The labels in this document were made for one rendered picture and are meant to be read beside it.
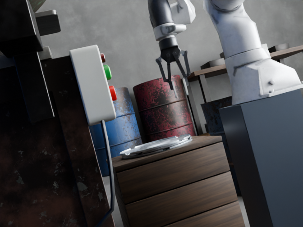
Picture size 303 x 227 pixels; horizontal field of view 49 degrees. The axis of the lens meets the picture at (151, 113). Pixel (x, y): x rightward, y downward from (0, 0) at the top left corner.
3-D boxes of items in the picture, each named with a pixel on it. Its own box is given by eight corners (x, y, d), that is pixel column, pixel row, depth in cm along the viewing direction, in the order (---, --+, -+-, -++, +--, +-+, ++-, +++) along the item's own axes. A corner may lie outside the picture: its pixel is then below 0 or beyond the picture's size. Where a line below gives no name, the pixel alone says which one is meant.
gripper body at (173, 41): (176, 38, 135) (182, 60, 135) (157, 44, 136) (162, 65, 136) (177, 34, 128) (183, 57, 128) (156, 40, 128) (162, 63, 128)
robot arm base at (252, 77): (285, 90, 109) (274, 50, 110) (321, 82, 91) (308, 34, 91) (223, 107, 107) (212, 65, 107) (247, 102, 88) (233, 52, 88)
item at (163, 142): (106, 158, 132) (105, 156, 132) (155, 141, 152) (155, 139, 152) (154, 151, 111) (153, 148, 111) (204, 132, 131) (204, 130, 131)
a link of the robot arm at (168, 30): (153, 32, 136) (157, 44, 136) (151, 24, 124) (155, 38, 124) (182, 23, 136) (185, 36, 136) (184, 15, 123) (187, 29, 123)
